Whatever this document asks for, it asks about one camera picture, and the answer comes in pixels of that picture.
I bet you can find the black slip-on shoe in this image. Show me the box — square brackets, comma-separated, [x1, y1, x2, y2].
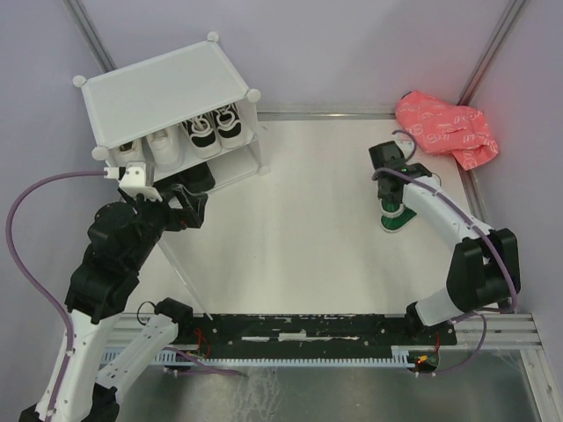
[178, 163, 216, 193]

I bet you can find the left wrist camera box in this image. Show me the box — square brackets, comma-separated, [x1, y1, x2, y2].
[104, 162, 163, 202]

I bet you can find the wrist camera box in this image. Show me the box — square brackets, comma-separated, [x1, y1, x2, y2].
[393, 132, 417, 162]
[104, 162, 163, 202]

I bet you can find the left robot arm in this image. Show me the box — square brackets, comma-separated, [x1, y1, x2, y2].
[19, 185, 208, 421]

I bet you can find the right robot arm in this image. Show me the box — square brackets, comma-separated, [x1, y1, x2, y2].
[369, 141, 521, 344]

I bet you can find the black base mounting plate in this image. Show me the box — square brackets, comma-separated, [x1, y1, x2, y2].
[172, 314, 457, 358]

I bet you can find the green canvas sneaker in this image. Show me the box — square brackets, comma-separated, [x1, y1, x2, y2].
[379, 200, 417, 233]
[431, 173, 442, 188]

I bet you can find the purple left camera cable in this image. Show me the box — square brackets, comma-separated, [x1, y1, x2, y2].
[7, 170, 241, 414]

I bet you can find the pink patterned bag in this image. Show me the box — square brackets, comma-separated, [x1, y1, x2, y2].
[395, 91, 500, 171]

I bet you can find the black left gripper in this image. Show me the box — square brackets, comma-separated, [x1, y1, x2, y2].
[121, 181, 208, 268]

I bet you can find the white slotted cable duct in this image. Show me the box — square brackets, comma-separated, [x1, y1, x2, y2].
[100, 347, 414, 368]

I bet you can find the black white canvas sneaker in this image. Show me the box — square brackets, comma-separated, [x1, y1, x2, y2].
[182, 113, 221, 159]

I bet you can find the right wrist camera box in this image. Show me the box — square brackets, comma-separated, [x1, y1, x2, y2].
[393, 132, 417, 162]

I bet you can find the white leather sneaker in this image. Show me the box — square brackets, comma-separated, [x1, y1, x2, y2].
[110, 138, 145, 167]
[146, 126, 183, 171]

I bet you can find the aluminium frame rail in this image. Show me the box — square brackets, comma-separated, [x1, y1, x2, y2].
[257, 103, 395, 121]

